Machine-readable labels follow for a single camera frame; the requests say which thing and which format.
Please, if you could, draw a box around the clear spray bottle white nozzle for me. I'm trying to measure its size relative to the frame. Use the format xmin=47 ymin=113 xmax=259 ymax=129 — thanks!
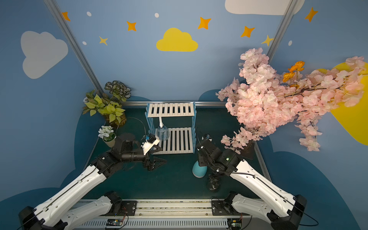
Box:
xmin=156 ymin=117 xmax=170 ymax=142

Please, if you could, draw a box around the blue white slatted shelf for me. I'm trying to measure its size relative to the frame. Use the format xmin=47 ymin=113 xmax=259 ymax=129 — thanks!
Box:
xmin=145 ymin=102 xmax=196 ymax=155

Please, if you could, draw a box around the green circuit board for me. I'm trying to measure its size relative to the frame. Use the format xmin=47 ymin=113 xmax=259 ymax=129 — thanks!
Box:
xmin=227 ymin=218 xmax=242 ymax=230
xmin=106 ymin=219 xmax=124 ymax=228

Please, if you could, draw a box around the right green circuit board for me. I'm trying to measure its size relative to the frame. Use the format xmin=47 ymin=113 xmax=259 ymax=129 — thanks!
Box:
xmin=227 ymin=218 xmax=242 ymax=230

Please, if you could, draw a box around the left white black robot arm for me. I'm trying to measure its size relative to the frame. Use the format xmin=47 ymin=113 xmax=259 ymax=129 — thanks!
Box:
xmin=19 ymin=133 xmax=166 ymax=230

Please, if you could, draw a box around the aluminium front rail frame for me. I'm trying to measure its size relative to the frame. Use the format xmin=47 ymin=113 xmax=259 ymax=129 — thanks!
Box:
xmin=47 ymin=198 xmax=298 ymax=230

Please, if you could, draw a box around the pink cherry blossom tree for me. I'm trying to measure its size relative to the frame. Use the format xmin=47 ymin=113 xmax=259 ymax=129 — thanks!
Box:
xmin=217 ymin=48 xmax=366 ymax=153

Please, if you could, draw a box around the teal watering bottle pink collar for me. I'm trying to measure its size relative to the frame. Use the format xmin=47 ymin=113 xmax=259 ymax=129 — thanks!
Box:
xmin=192 ymin=161 xmax=208 ymax=178

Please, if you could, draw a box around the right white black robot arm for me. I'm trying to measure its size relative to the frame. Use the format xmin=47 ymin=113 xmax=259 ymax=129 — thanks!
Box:
xmin=196 ymin=139 xmax=307 ymax=230

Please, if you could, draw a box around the green leafy plant glass vase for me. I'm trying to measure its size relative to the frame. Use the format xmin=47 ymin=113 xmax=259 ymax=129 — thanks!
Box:
xmin=82 ymin=80 xmax=131 ymax=127

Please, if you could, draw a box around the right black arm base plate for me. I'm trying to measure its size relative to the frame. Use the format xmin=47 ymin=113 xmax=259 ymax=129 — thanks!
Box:
xmin=211 ymin=198 xmax=250 ymax=217

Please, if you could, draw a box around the left green circuit board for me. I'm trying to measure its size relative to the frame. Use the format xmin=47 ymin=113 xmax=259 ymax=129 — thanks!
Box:
xmin=106 ymin=219 xmax=124 ymax=228

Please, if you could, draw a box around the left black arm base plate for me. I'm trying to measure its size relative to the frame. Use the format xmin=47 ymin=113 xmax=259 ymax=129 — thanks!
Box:
xmin=114 ymin=200 xmax=138 ymax=216

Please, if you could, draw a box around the dark smoky spray bottle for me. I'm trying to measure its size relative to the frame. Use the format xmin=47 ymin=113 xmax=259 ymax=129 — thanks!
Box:
xmin=207 ymin=173 xmax=223 ymax=193

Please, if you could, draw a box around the white flower small beige pot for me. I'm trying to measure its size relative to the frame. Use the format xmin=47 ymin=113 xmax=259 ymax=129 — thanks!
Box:
xmin=98 ymin=126 xmax=117 ymax=148

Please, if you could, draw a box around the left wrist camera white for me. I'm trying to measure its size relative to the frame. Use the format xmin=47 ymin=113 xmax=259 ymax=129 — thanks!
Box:
xmin=142 ymin=134 xmax=160 ymax=155

